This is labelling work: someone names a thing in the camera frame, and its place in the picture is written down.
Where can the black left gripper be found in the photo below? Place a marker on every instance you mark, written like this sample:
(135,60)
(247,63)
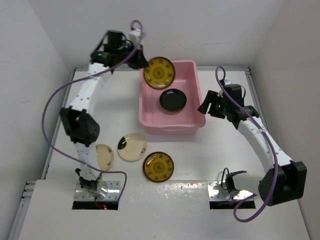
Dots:
(139,61)

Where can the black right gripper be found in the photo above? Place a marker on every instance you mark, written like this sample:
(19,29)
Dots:
(210,97)

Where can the yellow patterned plate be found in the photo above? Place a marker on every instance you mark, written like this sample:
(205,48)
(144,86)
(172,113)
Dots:
(160,73)
(158,167)

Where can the black glossy plate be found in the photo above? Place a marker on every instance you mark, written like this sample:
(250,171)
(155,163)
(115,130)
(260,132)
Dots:
(173,100)

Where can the cream plate black brushstroke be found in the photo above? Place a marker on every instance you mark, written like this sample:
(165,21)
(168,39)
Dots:
(132,147)

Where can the yellow patterned plate front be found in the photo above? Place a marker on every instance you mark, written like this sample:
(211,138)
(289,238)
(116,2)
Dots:
(158,167)

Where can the cream plate small motifs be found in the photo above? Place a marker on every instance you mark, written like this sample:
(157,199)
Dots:
(105,157)

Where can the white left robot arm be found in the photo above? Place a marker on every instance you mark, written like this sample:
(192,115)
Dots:
(78,118)

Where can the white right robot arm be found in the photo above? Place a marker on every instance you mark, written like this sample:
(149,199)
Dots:
(284,178)

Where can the pink plastic bin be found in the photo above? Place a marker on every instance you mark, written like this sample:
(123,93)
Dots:
(156,120)

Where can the white front cover board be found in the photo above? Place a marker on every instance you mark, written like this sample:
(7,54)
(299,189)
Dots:
(149,211)

